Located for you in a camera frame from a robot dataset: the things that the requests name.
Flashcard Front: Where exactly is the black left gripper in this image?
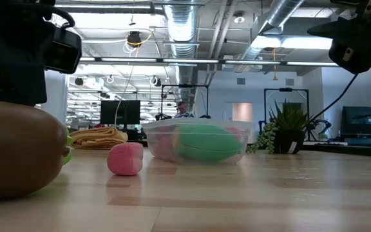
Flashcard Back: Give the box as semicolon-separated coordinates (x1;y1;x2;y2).
0;0;56;106

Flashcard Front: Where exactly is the brown toy kiwi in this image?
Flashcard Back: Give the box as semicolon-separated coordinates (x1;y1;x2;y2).
0;100;69;200

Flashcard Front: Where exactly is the light green toy leaf vegetable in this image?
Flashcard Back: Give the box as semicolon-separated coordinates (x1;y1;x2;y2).
62;127;75;166

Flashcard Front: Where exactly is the pink round toy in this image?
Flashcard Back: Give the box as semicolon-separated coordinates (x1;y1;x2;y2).
106;142;144;177

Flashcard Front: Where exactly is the dark green toy vegetable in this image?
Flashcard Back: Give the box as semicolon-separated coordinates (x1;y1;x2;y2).
171;124;243;163

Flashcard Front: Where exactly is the pink toy fruit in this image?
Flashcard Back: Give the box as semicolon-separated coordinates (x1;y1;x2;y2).
152;137;175;162

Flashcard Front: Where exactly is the clear plastic tupperware container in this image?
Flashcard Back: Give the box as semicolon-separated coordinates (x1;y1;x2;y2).
142;117;254;165

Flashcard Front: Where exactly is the black screen on cart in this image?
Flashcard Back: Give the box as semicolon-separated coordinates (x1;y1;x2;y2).
341;105;371;138

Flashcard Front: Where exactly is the potted succulent plant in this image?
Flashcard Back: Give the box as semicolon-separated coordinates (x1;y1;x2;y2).
245;99;315;155

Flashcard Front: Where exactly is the folded yellow cloth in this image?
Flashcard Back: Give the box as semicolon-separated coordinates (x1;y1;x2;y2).
69;126;129;150

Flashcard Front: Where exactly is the black monitor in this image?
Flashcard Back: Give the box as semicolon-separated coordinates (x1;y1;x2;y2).
100;99;141;126

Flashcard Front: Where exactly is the pale door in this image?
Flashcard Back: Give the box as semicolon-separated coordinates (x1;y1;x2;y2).
232;102;254;122

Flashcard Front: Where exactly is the person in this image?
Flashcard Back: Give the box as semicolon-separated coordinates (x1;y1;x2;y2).
174;101;195;119

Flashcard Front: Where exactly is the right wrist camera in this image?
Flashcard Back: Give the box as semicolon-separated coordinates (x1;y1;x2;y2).
328;37;371;75

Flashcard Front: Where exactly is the black camera cable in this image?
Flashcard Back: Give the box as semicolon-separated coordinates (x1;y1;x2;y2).
307;73;360;122

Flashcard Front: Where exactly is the silver ceiling duct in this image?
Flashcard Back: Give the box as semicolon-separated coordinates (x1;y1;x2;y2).
163;0;200;104
233;0;305;73

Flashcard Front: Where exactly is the black stand frame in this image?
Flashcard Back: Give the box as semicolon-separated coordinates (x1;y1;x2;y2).
160;83;209;119
263;87;310;125

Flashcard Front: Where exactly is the black ceiling cable reel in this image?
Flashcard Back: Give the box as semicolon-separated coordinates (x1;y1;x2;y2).
126;30;154;48

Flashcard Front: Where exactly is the ceiling light rail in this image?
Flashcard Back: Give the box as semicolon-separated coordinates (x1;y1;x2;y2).
79;56;371;68

